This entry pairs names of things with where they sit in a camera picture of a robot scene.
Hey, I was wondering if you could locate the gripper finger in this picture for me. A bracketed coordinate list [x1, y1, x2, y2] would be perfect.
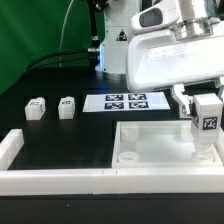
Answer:
[215, 76, 224, 100]
[171, 84, 193, 118]

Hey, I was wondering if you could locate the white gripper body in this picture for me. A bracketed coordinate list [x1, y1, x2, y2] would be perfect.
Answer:
[126, 0, 224, 92]

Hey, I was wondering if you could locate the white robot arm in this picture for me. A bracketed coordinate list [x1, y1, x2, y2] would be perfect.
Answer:
[96, 0, 224, 115]

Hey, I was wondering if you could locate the white marker sheet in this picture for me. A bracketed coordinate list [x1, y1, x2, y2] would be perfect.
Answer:
[83, 92, 170, 112]

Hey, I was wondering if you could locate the white U-shaped obstacle fence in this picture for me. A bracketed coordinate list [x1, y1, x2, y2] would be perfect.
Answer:
[0, 129, 224, 196]

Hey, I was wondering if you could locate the black cable lower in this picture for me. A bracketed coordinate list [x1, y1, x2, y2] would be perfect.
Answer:
[22, 56, 100, 75]

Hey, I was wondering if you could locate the black cable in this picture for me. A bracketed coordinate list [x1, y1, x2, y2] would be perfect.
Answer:
[22, 48, 101, 74]
[22, 56, 100, 75]

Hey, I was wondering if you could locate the grey thin cable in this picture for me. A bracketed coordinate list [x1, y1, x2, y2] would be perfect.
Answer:
[58, 0, 76, 68]

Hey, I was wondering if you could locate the black cable upper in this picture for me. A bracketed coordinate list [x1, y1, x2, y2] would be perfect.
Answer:
[22, 48, 101, 74]

